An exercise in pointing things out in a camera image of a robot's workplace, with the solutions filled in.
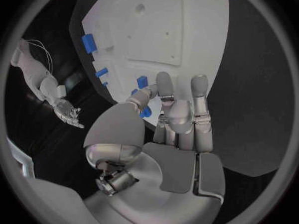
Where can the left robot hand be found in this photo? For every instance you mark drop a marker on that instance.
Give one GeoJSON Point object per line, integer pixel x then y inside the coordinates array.
{"type": "Point", "coordinates": [177, 168]}

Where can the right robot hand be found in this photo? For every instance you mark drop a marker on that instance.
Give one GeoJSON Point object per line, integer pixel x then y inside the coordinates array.
{"type": "Point", "coordinates": [67, 113]}

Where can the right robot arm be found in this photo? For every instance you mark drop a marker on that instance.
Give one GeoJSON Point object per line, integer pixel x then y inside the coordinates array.
{"type": "Point", "coordinates": [35, 72]}

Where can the white task board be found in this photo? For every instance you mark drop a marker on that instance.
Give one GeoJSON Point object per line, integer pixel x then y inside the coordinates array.
{"type": "Point", "coordinates": [154, 41]}

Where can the blue peg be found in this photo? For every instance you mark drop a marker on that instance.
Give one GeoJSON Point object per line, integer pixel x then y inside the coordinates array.
{"type": "Point", "coordinates": [105, 84]}
{"type": "Point", "coordinates": [101, 72]}

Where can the blue plug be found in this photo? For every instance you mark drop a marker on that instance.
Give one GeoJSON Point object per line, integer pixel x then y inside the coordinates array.
{"type": "Point", "coordinates": [134, 92]}
{"type": "Point", "coordinates": [145, 112]}

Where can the blue block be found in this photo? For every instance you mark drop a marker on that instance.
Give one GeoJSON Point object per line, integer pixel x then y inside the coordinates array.
{"type": "Point", "coordinates": [142, 82]}
{"type": "Point", "coordinates": [89, 43]}

